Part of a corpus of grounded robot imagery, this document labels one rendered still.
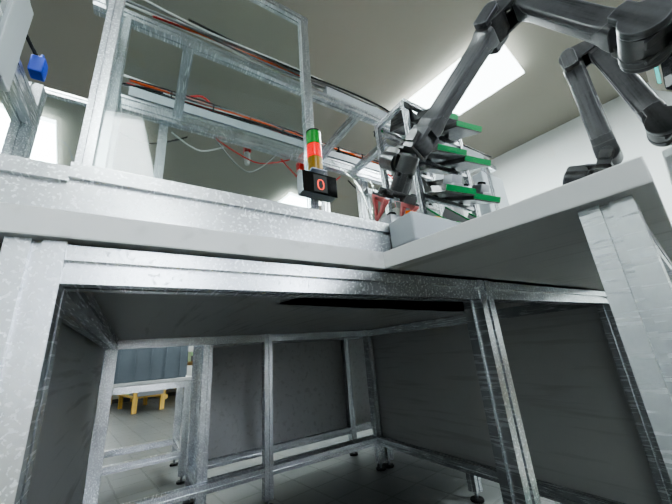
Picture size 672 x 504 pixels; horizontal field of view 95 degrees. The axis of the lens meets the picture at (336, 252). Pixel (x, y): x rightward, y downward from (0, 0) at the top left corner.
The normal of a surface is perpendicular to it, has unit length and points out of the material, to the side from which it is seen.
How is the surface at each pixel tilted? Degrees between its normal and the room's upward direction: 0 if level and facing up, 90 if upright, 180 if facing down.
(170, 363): 90
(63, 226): 90
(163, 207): 90
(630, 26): 80
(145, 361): 90
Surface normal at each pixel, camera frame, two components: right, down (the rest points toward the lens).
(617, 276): -0.76, -0.14
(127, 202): 0.52, -0.30
